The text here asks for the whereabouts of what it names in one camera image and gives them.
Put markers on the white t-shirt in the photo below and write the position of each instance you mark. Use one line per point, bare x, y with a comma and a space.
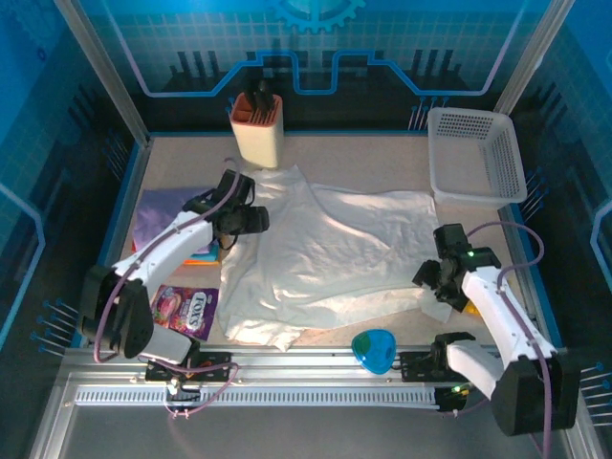
325, 248

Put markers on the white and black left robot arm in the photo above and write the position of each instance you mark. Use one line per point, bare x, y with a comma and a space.
158, 248

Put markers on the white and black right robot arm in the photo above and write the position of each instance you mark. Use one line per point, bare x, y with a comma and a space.
492, 306

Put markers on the teal folded t-shirt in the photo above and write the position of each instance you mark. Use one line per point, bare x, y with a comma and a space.
215, 252

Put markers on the yellow snack bag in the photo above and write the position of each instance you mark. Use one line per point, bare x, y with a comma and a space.
472, 309

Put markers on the cream knife block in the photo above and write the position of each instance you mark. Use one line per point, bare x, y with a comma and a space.
258, 138

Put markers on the purple folded t-shirt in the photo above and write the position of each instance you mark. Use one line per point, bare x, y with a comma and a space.
153, 215

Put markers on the purple candy bag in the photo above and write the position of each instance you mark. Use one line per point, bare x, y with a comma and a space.
189, 311

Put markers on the white perforated plastic basket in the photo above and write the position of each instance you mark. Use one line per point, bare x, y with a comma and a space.
473, 162

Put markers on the blue heart-shaped dish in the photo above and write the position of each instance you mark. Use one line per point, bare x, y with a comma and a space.
375, 351

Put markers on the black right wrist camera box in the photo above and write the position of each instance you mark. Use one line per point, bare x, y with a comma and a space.
449, 238

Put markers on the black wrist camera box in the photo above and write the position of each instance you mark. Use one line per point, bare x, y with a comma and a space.
236, 187
449, 238

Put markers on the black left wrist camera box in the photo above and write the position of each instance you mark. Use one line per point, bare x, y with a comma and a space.
236, 187

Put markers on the aluminium rail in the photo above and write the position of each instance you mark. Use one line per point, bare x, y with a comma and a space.
306, 363

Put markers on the aluminium frame post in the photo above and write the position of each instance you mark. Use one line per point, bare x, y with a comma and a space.
110, 76
531, 57

